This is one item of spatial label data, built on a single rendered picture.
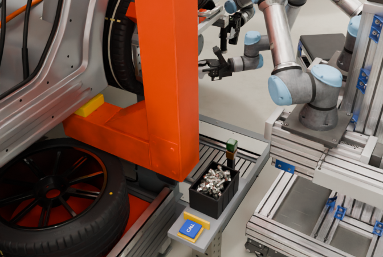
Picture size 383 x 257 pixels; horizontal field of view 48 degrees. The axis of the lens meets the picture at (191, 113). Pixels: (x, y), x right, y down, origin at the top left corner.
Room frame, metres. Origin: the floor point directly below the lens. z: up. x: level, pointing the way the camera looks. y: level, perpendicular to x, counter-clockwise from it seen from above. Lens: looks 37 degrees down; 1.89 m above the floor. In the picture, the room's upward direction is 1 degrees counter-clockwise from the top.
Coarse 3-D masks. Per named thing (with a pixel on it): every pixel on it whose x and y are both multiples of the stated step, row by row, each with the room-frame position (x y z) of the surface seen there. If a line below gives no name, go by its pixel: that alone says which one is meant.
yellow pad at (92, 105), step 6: (96, 96) 1.71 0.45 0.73; (102, 96) 1.72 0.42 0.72; (90, 102) 1.66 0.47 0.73; (96, 102) 1.68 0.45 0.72; (102, 102) 1.71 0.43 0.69; (84, 108) 1.61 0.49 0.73; (90, 108) 1.64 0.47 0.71; (96, 108) 1.67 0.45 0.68; (78, 114) 1.63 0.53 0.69; (84, 114) 1.61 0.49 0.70
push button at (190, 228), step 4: (188, 220) 1.16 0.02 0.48; (184, 224) 1.14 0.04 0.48; (188, 224) 1.14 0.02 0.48; (192, 224) 1.14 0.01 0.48; (196, 224) 1.14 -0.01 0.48; (184, 228) 1.12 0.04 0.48; (188, 228) 1.12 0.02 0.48; (192, 228) 1.12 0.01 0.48; (196, 228) 1.12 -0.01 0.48; (200, 228) 1.12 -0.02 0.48; (180, 232) 1.11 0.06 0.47; (184, 232) 1.10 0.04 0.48; (188, 232) 1.10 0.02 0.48; (192, 232) 1.10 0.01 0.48; (196, 232) 1.10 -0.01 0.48; (192, 236) 1.08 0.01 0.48
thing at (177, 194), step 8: (136, 168) 1.71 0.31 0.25; (144, 168) 1.73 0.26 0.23; (136, 176) 1.74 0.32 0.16; (144, 176) 1.69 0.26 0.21; (152, 176) 1.67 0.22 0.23; (160, 176) 1.62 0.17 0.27; (144, 184) 1.69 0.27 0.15; (152, 184) 1.66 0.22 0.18; (160, 184) 1.63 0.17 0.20; (168, 184) 1.61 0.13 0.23; (176, 184) 1.59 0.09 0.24; (176, 192) 1.66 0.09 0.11; (176, 200) 1.62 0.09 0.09
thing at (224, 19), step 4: (224, 16) 2.09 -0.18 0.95; (228, 16) 2.09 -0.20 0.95; (220, 20) 2.06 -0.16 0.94; (224, 20) 2.05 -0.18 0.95; (228, 20) 2.09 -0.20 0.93; (212, 24) 2.09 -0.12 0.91; (216, 24) 2.07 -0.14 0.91; (220, 24) 2.06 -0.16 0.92; (224, 24) 2.05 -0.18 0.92; (228, 24) 2.09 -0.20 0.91
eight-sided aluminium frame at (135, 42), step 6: (198, 18) 2.27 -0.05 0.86; (198, 24) 2.26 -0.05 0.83; (132, 36) 1.84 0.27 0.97; (132, 42) 1.83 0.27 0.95; (138, 42) 1.82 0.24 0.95; (132, 48) 1.84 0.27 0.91; (138, 48) 1.85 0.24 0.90; (138, 54) 1.85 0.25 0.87; (138, 60) 1.84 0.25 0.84; (138, 66) 1.84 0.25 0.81; (138, 72) 1.83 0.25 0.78; (138, 78) 1.83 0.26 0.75
